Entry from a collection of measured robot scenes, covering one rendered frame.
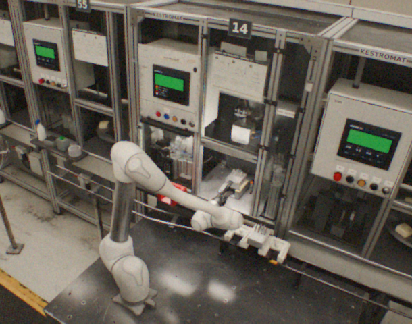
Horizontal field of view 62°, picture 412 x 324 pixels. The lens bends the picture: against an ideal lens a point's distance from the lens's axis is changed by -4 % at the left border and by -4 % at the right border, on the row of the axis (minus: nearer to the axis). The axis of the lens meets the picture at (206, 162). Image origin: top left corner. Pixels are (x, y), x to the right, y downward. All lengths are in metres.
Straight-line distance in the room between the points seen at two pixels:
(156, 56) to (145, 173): 0.80
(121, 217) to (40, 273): 1.52
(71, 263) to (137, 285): 1.43
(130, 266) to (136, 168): 0.56
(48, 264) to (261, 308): 1.92
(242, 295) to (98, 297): 0.80
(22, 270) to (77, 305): 1.29
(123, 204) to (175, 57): 0.84
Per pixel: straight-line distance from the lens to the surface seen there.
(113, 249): 1.98
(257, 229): 2.13
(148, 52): 2.15
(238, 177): 2.37
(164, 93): 2.12
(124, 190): 1.79
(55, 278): 3.20
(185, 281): 2.16
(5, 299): 3.18
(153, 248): 2.34
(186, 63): 2.01
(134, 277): 1.88
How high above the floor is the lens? 2.36
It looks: 32 degrees down
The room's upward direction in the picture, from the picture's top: 4 degrees clockwise
